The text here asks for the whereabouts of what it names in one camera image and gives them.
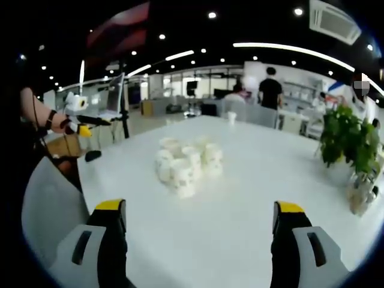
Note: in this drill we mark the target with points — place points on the tilted screen on stand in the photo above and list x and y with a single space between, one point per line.
115 94

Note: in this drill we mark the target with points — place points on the small glass vase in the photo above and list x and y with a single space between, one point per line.
360 198

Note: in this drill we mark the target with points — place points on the small black oval object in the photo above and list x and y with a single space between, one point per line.
93 156

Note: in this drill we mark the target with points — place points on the cluster of white paper cups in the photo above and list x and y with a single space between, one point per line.
180 177

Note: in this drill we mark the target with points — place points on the person's left hand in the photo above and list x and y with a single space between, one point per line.
64 125

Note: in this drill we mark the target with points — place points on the black tripod stand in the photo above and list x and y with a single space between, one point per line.
124 123

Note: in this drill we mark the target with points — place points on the long curved ceiling light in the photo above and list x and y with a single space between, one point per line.
294 51

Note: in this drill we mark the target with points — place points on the brown cardboard box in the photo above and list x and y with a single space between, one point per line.
64 147

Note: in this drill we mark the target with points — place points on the green leafy plant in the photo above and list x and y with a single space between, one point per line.
345 138

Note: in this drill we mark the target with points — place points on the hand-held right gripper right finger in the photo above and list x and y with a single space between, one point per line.
309 252

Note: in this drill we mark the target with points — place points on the single white paper cup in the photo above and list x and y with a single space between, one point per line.
231 117

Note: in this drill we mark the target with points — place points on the white table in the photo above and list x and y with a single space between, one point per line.
240 186

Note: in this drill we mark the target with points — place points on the grey desk partition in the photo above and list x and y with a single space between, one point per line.
261 116

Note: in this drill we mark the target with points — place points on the black wristband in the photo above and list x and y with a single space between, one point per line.
51 119

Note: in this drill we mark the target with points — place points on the ceiling air conditioner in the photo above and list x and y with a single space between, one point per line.
334 23

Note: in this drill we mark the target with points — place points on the white plant pot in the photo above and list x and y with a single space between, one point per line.
339 175

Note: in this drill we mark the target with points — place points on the grey chair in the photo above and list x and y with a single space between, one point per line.
51 207

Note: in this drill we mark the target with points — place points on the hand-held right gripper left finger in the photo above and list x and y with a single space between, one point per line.
90 252

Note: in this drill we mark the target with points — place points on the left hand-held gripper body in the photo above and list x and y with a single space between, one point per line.
75 105

